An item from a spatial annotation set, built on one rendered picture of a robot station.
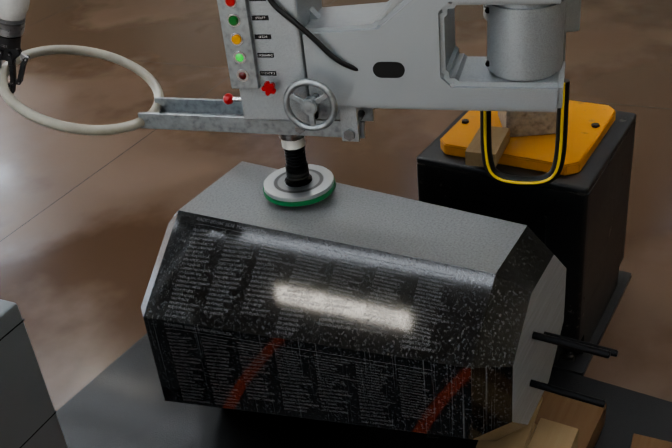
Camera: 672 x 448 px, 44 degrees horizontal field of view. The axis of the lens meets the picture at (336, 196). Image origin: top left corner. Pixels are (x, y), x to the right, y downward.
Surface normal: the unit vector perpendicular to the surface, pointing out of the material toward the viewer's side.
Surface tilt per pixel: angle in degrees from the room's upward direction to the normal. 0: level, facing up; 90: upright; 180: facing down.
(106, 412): 0
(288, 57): 90
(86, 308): 0
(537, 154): 0
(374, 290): 45
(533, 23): 90
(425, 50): 90
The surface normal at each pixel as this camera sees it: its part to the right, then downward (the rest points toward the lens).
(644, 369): -0.10, -0.86
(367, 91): -0.26, 0.50
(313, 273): -0.39, -0.27
